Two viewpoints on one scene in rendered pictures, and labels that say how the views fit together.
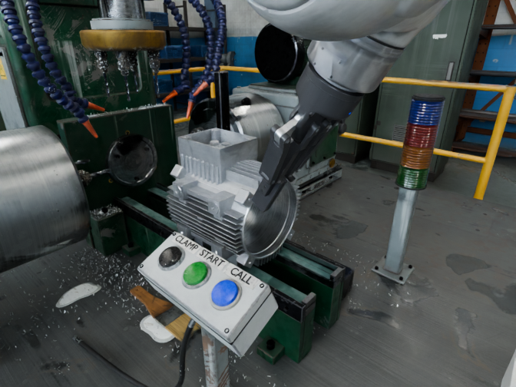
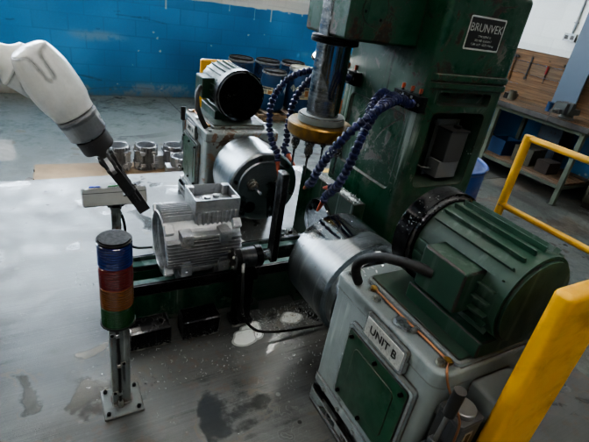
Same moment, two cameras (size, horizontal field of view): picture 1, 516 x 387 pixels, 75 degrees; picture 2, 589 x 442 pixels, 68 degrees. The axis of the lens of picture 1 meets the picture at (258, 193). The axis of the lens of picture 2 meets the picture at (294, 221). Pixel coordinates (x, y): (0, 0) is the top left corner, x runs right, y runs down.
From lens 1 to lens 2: 1.47 m
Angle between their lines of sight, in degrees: 92
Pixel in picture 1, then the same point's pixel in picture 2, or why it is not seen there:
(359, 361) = (81, 320)
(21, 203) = (220, 168)
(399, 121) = not seen: outside the picture
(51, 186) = (227, 171)
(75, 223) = not seen: hidden behind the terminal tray
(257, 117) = (315, 251)
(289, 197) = (171, 249)
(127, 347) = not seen: hidden behind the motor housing
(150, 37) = (293, 127)
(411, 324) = (68, 364)
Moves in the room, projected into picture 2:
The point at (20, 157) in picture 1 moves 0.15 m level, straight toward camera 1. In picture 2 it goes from (236, 153) to (190, 151)
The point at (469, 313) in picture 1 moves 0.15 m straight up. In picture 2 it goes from (28, 412) to (17, 359)
